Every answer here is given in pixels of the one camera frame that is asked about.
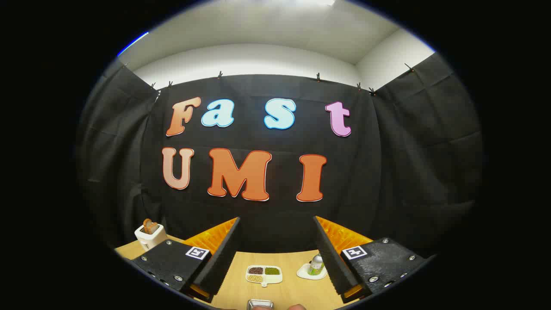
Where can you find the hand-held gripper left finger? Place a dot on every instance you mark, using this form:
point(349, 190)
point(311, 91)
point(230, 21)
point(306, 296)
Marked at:
point(221, 262)

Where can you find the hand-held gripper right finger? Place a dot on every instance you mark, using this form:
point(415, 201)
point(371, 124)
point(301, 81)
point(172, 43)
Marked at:
point(333, 262)

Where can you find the silver bottle with green label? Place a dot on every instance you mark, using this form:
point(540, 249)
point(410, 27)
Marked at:
point(316, 267)

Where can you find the small white dish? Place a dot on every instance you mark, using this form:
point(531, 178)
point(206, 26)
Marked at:
point(303, 272)

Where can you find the pile of dark red beans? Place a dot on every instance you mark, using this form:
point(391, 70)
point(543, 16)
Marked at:
point(255, 270)

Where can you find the pile of yellow soybeans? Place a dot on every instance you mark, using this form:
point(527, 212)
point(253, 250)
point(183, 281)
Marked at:
point(255, 278)

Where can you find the pile of green beans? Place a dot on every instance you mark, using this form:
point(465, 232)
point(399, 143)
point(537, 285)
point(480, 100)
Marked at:
point(271, 271)

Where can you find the white divided dish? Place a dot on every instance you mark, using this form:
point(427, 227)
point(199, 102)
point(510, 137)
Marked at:
point(273, 279)

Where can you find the white toaster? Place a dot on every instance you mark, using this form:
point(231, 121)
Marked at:
point(150, 241)

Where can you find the brown bread slice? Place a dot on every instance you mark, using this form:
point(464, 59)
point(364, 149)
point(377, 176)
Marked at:
point(150, 227)

